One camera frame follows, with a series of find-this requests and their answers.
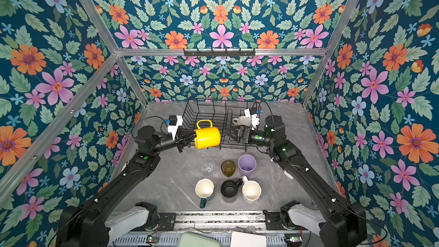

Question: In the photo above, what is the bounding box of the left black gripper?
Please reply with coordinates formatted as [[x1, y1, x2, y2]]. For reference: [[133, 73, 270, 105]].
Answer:
[[150, 127, 200, 156]]

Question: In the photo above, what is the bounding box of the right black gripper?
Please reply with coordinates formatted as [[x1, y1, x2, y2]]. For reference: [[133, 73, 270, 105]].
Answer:
[[226, 127, 276, 150]]

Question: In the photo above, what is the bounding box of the black wire dish rack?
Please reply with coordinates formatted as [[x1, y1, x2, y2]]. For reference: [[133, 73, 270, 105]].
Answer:
[[182, 98, 261, 150]]

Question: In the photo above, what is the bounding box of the yellow mug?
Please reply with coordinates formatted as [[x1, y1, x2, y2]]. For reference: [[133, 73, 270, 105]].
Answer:
[[194, 120, 221, 150]]

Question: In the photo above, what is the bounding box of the clear glass cup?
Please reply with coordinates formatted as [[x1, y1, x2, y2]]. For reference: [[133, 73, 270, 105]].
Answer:
[[200, 160, 216, 177]]

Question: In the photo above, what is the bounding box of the cream mug green handle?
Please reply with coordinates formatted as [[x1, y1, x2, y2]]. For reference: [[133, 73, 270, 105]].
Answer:
[[195, 178, 214, 209]]

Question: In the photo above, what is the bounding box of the white mug red inside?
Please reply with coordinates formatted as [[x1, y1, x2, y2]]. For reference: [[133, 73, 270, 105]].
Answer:
[[232, 116, 252, 127]]

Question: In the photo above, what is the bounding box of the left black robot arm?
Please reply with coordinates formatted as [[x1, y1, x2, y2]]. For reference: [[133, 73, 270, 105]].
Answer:
[[49, 125, 194, 247]]

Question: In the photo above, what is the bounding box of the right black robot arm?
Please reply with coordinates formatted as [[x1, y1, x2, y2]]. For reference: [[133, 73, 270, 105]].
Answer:
[[230, 115, 367, 247]]

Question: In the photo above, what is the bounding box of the lilac plastic cup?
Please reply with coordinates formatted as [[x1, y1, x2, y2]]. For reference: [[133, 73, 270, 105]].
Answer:
[[237, 154, 257, 176]]

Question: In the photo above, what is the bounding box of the olive tinted glass cup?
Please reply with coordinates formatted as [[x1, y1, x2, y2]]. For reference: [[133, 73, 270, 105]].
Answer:
[[221, 160, 236, 177]]

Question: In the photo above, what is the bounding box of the black mug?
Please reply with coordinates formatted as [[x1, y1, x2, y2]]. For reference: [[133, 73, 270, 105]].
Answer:
[[220, 179, 243, 199]]

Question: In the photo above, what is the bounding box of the white fluted mug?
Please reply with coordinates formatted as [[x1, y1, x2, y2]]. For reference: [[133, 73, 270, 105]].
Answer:
[[242, 176, 262, 204]]

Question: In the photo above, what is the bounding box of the pale green tray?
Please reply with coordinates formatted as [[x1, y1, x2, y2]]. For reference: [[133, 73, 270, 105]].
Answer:
[[177, 232, 222, 247]]

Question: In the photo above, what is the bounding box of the white box front edge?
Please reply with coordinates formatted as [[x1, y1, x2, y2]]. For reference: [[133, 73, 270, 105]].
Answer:
[[230, 232, 267, 247]]

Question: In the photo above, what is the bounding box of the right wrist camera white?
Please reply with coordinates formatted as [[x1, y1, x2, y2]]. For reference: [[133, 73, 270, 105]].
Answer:
[[244, 107, 260, 130]]

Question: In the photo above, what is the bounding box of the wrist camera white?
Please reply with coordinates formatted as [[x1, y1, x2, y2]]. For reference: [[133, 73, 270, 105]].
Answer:
[[244, 107, 260, 130], [167, 115, 183, 139]]

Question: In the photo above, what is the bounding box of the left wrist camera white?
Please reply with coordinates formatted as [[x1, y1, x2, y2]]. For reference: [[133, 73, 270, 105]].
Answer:
[[167, 115, 183, 139]]

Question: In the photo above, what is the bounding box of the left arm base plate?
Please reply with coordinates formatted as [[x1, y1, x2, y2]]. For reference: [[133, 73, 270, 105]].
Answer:
[[144, 213, 177, 232]]

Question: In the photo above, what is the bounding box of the black wall hook rail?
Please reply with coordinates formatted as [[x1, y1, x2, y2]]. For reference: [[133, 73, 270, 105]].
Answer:
[[183, 49, 256, 57]]

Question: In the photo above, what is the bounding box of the aluminium front rail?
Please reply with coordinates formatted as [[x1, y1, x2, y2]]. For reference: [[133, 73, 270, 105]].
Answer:
[[99, 210, 361, 234]]

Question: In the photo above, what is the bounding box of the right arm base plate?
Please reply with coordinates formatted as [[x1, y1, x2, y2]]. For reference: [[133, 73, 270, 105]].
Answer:
[[262, 210, 296, 231]]

